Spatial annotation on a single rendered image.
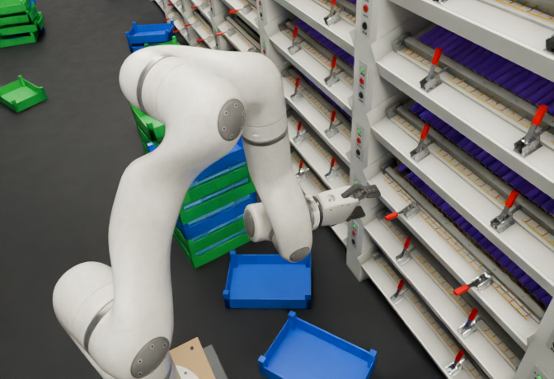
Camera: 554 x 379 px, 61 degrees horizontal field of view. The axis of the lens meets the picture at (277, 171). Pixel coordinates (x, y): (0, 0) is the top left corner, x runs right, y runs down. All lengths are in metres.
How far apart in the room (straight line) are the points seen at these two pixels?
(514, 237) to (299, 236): 0.43
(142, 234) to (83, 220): 1.52
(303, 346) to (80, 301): 0.95
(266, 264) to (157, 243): 1.12
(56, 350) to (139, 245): 1.14
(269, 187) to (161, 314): 0.32
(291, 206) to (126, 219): 0.34
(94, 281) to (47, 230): 1.44
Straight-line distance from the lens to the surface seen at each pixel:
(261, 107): 0.80
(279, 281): 1.78
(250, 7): 2.10
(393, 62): 1.20
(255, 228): 1.01
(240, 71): 0.76
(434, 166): 1.18
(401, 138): 1.26
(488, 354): 1.34
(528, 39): 0.89
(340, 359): 1.61
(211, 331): 1.70
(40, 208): 2.41
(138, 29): 3.77
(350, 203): 1.10
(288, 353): 1.62
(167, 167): 0.67
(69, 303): 0.85
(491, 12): 0.96
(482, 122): 1.01
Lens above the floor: 1.41
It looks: 39 degrees down
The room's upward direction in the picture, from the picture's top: 5 degrees counter-clockwise
